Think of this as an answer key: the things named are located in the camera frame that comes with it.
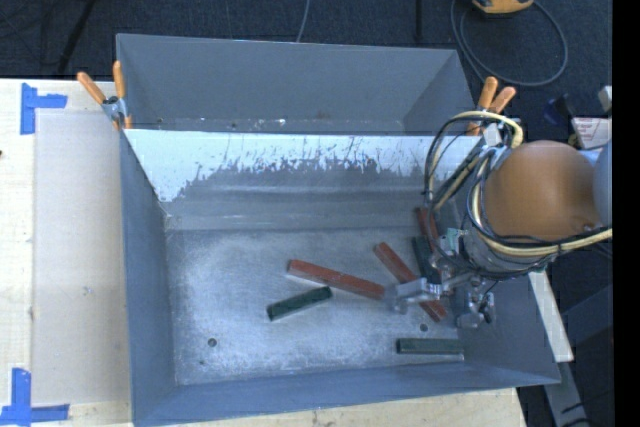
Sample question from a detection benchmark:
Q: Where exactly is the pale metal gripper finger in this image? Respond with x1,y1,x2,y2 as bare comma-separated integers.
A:
384,291,427,315
396,277,444,298

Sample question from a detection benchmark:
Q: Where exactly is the red-brown flat block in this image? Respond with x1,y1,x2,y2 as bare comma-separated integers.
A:
286,259,387,302
373,241,448,323

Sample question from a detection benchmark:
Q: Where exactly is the grey metal bin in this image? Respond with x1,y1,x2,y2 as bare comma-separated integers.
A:
115,33,563,427

